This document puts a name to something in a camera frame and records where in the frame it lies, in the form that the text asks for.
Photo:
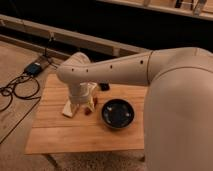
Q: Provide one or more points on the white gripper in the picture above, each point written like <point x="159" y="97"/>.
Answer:
<point x="83" y="93"/>

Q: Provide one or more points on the white sponge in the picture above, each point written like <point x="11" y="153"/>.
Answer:
<point x="70" y="109"/>

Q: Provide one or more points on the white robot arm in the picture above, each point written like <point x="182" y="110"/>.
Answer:
<point x="178" y="107"/>

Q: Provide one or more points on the dark ceramic bowl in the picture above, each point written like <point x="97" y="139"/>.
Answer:
<point x="117" y="113"/>

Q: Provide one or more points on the small black object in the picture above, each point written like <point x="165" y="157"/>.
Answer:
<point x="104" y="87"/>

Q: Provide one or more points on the wooden table board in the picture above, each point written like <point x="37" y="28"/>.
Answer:
<point x="52" y="132"/>

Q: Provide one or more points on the black power adapter box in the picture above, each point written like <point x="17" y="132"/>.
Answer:
<point x="33" y="69"/>

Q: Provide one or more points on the wooden rail beam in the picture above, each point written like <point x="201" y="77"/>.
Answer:
<point x="76" y="39"/>

